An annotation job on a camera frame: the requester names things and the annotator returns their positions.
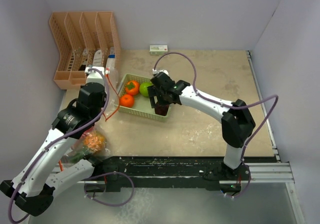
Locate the dark red toy apple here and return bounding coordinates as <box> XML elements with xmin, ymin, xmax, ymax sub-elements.
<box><xmin>154</xmin><ymin>105</ymin><xmax>170</xmax><ymax>116</ymax></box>

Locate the toy pineapple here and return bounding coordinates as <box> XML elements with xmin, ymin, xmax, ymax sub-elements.
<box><xmin>67</xmin><ymin>131</ymin><xmax>106</xmax><ymax>163</ymax></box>

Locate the clear zip bag orange zipper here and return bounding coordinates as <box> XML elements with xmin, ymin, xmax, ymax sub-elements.
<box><xmin>58</xmin><ymin>126</ymin><xmax>112</xmax><ymax>171</ymax></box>

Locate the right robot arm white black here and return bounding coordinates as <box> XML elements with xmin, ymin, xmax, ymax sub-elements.
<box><xmin>147</xmin><ymin>70</ymin><xmax>256</xmax><ymax>180</ymax></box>

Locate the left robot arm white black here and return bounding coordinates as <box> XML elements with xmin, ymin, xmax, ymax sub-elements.
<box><xmin>0</xmin><ymin>82</ymin><xmax>109</xmax><ymax>217</ymax></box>

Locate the green toy lime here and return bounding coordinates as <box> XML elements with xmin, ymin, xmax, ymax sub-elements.
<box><xmin>139</xmin><ymin>82</ymin><xmax>153</xmax><ymax>98</ymax></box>

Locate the green plastic basket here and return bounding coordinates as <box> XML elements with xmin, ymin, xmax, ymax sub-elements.
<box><xmin>118</xmin><ymin>73</ymin><xmax>171</xmax><ymax>122</ymax></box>

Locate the orange toy fruit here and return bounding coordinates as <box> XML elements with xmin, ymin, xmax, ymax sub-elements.
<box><xmin>119</xmin><ymin>94</ymin><xmax>135</xmax><ymax>108</ymax></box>
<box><xmin>124</xmin><ymin>80</ymin><xmax>140</xmax><ymax>96</ymax></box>

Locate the small white green box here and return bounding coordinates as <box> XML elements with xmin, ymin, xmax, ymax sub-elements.
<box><xmin>149</xmin><ymin>45</ymin><xmax>168</xmax><ymax>55</ymax></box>

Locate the white blue box in organizer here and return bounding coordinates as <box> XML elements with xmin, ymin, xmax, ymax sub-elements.
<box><xmin>105</xmin><ymin>47</ymin><xmax>116</xmax><ymax>69</ymax></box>

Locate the white tube in organizer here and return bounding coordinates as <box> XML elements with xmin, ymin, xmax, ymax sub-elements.
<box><xmin>92</xmin><ymin>49</ymin><xmax>103</xmax><ymax>67</ymax></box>

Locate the pink desk organizer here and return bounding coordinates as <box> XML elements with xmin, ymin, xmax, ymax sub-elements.
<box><xmin>49</xmin><ymin>11</ymin><xmax>122</xmax><ymax>90</ymax></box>

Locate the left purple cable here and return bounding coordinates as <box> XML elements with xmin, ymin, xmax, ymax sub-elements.
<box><xmin>7</xmin><ymin>68</ymin><xmax>111</xmax><ymax>224</ymax></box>

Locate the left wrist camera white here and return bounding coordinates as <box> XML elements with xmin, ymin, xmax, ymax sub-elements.
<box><xmin>84</xmin><ymin>66</ymin><xmax>109</xmax><ymax>86</ymax></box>

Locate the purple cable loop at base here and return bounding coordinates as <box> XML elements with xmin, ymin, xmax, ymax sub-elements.
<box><xmin>83</xmin><ymin>171</ymin><xmax>136</xmax><ymax>207</ymax></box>

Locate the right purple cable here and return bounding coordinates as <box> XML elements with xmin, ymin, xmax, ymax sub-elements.
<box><xmin>152</xmin><ymin>51</ymin><xmax>279</xmax><ymax>165</ymax></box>

